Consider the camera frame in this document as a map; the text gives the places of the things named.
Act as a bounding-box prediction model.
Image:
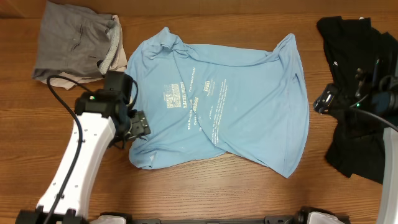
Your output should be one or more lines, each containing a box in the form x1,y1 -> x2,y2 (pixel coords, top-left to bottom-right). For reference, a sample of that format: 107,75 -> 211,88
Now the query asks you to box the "light blue printed t-shirt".
126,28 -> 309,177

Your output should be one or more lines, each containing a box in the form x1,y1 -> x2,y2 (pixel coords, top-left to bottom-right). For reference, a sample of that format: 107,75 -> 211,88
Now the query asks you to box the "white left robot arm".
16,87 -> 150,224

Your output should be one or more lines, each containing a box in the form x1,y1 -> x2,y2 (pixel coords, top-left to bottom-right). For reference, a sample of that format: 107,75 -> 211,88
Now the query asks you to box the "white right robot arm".
313,58 -> 397,224

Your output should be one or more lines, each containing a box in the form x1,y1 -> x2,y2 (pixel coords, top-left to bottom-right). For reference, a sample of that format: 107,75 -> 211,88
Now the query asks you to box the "black garment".
317,16 -> 397,184

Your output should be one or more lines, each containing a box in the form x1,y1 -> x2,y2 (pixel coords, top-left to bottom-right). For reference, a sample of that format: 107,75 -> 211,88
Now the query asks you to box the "beige folded garment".
50,15 -> 127,90

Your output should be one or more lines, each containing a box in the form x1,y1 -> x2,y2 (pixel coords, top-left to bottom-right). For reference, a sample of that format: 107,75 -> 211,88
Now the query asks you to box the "grey folded garment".
32,1 -> 120,80

